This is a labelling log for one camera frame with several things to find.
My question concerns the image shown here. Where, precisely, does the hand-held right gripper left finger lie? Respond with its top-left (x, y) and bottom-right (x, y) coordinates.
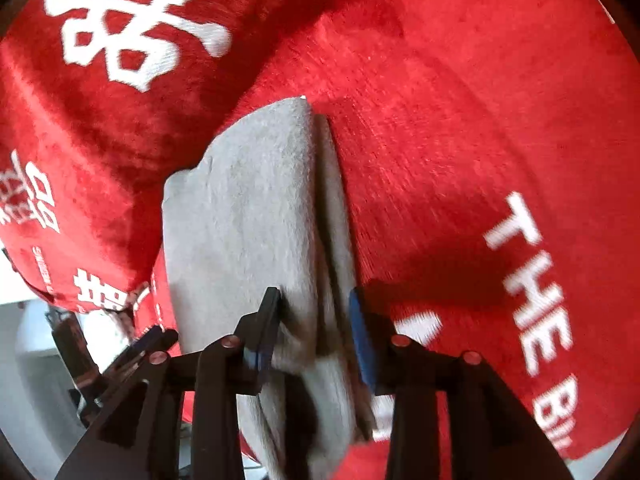
top-left (55, 287), bottom-right (282, 480)

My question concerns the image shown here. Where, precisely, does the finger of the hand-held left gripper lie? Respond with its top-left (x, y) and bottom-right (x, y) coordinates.
top-left (114, 326), bottom-right (179, 377)

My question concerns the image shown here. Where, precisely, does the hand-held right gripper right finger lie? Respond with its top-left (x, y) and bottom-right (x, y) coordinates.
top-left (348, 287), bottom-right (576, 480)

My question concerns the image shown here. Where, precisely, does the grey small garment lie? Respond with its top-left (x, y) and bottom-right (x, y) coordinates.
top-left (162, 96), bottom-right (376, 480)

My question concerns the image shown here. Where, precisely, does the red printed blanket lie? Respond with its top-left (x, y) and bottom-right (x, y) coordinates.
top-left (0, 0), bottom-right (640, 480)

